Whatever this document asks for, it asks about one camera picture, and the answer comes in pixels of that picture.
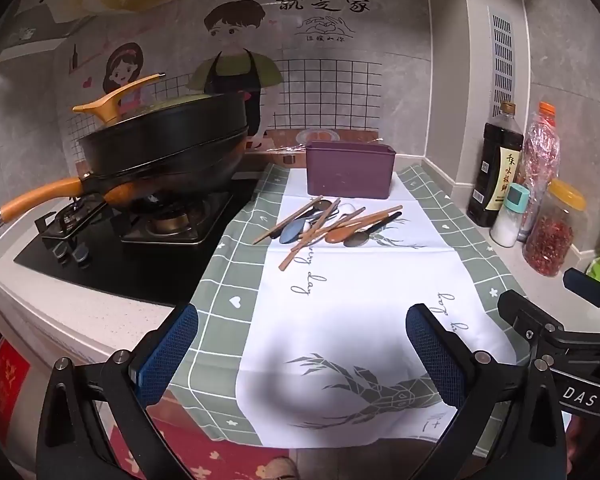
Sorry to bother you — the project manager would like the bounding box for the dark soy sauce bottle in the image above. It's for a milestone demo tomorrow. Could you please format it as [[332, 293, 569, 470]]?
[[467, 101, 525, 228]]

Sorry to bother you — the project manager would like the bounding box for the metal spoon black handle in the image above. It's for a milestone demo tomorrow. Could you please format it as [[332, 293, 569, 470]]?
[[343, 211, 404, 248]]

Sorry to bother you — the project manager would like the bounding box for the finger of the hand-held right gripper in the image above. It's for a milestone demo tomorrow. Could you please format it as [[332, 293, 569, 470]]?
[[497, 289, 567, 345], [562, 267, 600, 311]]

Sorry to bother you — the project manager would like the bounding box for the white vent grille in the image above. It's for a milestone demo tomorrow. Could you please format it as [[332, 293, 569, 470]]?
[[487, 5, 516, 121]]

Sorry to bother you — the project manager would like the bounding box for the purple plastic container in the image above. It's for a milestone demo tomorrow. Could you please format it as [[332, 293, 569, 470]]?
[[305, 141, 397, 200]]

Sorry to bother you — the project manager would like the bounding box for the plastic chili bottle orange cap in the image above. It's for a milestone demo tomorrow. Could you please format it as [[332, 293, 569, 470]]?
[[517, 101, 561, 243]]

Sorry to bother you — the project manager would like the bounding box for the glass range hood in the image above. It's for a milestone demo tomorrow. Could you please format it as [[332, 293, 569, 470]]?
[[0, 0, 146, 66]]

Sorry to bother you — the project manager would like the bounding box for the orange wooden spoon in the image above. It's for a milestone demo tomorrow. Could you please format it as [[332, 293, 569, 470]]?
[[326, 210, 388, 247]]

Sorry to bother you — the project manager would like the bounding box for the glass lid orange handle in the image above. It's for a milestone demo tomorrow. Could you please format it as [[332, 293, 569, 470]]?
[[72, 74, 226, 126]]

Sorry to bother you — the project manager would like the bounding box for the salt shaker teal lid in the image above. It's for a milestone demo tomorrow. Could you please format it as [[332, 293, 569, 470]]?
[[490, 182, 531, 248]]

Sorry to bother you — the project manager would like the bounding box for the dark brown spoon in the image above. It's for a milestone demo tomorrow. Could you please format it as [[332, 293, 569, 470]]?
[[270, 199, 333, 241]]

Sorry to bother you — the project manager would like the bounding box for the black deep pan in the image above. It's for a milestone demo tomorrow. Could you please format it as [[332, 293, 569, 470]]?
[[77, 92, 251, 206]]

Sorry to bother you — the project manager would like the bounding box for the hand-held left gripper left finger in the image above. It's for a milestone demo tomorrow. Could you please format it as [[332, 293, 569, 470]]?
[[36, 302, 201, 480]]

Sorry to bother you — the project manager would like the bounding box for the black gas stove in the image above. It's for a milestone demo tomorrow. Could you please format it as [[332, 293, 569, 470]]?
[[14, 190, 258, 306]]

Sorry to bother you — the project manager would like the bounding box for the red cabinet sticker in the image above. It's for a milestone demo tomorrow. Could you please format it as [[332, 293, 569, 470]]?
[[0, 337, 31, 441]]

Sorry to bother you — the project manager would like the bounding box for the chili jar yellow lid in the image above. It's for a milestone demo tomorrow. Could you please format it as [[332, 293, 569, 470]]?
[[522, 177, 587, 277]]

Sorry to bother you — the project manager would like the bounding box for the white spoon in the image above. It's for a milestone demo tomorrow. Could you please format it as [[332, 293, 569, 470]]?
[[302, 201, 357, 233]]

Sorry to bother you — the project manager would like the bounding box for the blue plastic spoon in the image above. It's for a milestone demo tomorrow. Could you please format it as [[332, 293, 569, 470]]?
[[279, 210, 331, 246]]

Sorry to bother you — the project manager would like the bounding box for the black wok orange handle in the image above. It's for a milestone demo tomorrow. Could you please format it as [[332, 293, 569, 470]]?
[[0, 130, 251, 231]]

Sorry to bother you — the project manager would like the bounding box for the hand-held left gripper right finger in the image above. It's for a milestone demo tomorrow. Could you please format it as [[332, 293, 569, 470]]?
[[405, 302, 568, 480]]

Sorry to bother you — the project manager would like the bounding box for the green checkered white tablecloth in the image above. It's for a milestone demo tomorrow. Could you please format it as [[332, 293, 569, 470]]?
[[165, 162, 531, 448]]

